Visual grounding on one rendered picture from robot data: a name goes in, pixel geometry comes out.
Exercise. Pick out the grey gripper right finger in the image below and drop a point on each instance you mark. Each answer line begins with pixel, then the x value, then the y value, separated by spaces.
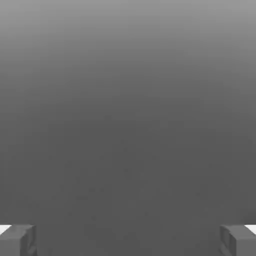
pixel 240 242

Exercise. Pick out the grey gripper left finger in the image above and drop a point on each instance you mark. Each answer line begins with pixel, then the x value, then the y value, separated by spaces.
pixel 16 242

